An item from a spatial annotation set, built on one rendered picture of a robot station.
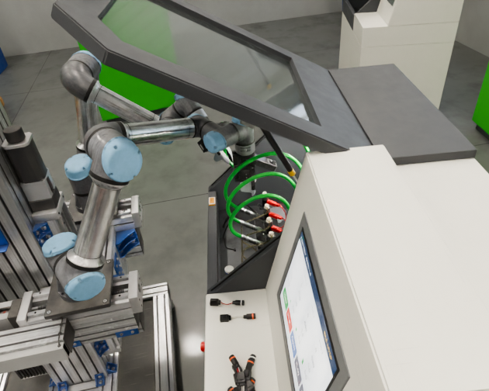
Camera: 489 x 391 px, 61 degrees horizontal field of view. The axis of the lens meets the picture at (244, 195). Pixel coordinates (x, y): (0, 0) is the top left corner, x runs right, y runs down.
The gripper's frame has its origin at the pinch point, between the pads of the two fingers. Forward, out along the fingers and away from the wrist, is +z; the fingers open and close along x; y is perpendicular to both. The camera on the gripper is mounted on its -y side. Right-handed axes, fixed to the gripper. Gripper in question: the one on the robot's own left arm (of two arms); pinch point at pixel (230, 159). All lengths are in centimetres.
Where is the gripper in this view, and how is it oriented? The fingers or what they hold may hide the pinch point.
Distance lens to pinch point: 173.6
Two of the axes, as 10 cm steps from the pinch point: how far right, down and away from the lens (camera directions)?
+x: -5.3, 3.6, -7.7
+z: 5.5, 8.3, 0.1
